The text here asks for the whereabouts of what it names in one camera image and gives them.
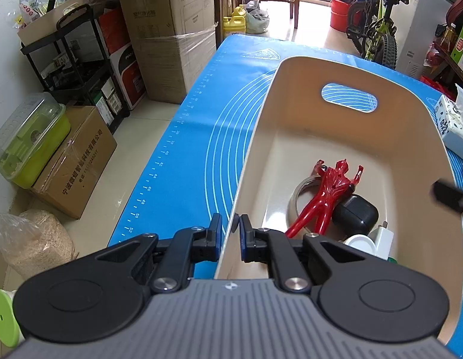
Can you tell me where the tape roll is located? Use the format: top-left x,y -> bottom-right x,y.
286,175 -> 320,226

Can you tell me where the white power adapter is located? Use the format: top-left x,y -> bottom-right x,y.
368,221 -> 394,260

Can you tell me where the red ultraman figure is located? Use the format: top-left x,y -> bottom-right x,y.
286,159 -> 364,238

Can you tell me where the black earbuds case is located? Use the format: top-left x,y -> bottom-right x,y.
332,194 -> 379,237

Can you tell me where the white cylinder jar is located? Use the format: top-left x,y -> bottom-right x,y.
344,234 -> 376,255

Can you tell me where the beige plastic storage bin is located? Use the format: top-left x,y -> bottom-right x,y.
232,57 -> 463,343

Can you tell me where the white tissue box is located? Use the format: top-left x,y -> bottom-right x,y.
434,85 -> 463,159

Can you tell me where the floor cardboard box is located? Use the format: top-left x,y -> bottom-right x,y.
30,106 -> 117,219

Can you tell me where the bag of grain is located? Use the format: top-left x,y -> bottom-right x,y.
0,209 -> 78,280

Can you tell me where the wrapped lower cardboard box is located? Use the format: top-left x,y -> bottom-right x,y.
132,26 -> 216,105

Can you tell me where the white freezer cabinet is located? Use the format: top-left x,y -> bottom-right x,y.
392,0 -> 455,80

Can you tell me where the green black bicycle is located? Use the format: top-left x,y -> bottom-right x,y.
346,0 -> 409,70

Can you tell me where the green clear-lid container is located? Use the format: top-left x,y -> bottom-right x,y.
0,92 -> 71,189

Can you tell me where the green lid white container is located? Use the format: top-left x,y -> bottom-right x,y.
0,288 -> 25,349

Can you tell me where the black metal shelf rack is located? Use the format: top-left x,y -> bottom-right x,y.
21,4 -> 130,132

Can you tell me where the red bucket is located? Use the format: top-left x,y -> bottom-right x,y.
329,0 -> 357,33

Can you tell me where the yellow oil jug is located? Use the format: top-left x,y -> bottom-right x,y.
222,4 -> 247,38

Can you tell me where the middle cardboard box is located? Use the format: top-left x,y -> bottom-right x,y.
120,0 -> 214,39

